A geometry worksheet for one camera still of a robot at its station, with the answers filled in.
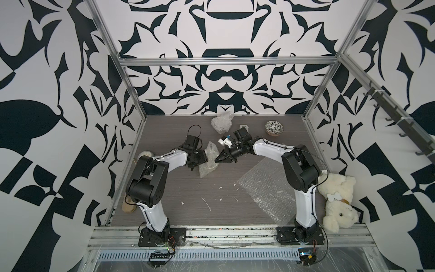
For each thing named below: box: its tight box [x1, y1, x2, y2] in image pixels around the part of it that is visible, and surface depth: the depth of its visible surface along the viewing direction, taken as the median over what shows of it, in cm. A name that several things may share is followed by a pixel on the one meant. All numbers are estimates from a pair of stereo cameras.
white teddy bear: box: [317, 172, 359, 234], surface depth 79 cm
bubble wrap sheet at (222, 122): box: [210, 111, 235, 135], surface depth 110 cm
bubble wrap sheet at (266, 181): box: [237, 157, 297, 225], surface depth 88 cm
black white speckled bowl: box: [264, 120, 284, 136], surface depth 113 cm
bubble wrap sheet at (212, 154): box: [198, 141, 221, 179], surface depth 92 cm
